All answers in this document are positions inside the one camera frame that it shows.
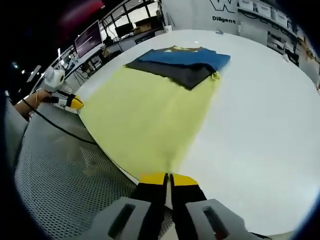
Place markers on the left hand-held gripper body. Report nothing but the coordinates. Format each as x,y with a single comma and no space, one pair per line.
55,78

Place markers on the white office desk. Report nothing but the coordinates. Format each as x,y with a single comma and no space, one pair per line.
82,62

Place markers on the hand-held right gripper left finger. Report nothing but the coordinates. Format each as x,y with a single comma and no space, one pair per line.
145,212

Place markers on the row of white storage boxes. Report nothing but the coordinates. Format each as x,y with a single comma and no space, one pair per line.
265,10

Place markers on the white paper cup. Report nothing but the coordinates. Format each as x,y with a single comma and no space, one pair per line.
168,28

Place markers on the dark desk cabinet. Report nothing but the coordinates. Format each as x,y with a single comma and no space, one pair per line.
147,37

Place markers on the person's left hand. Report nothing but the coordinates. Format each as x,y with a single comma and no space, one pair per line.
45,97

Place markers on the yellow black blue garment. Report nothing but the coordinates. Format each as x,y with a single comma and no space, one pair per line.
150,112

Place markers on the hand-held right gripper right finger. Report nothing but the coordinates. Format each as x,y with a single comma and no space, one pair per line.
192,212

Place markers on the cardboard box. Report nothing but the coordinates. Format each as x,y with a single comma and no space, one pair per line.
143,25

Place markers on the grey mesh chair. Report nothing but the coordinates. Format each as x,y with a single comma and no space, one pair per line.
62,187

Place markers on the large computer monitor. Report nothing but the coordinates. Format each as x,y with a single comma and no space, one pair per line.
88,40

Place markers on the small grey object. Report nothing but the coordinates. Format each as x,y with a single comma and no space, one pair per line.
219,31

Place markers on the small black monitor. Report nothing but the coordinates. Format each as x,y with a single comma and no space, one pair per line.
124,28

